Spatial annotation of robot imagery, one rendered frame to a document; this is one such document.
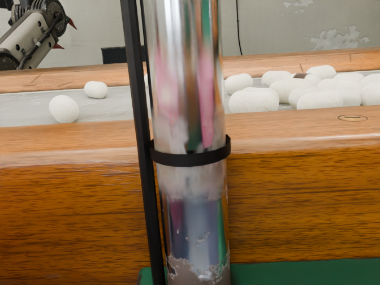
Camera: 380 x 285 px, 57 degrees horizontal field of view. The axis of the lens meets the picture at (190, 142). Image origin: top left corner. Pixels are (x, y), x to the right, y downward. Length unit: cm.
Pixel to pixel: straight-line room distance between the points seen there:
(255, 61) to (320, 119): 35
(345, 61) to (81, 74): 37
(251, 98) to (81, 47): 231
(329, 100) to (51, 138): 18
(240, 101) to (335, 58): 29
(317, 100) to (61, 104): 19
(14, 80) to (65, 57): 202
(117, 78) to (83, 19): 203
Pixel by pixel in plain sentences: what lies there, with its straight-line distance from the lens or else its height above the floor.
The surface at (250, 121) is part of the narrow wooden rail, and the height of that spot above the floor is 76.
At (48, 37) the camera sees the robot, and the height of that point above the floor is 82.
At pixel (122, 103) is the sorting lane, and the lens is 37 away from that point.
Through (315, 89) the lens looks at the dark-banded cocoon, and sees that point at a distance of 30.
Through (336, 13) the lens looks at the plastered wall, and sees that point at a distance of 254.
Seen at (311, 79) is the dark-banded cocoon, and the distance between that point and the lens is 34.
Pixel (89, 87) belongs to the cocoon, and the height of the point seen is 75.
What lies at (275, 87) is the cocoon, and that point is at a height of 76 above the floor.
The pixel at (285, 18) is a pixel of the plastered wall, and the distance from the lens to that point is 245.
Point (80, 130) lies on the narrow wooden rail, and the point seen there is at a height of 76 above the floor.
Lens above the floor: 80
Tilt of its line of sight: 17 degrees down
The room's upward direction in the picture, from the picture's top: 4 degrees counter-clockwise
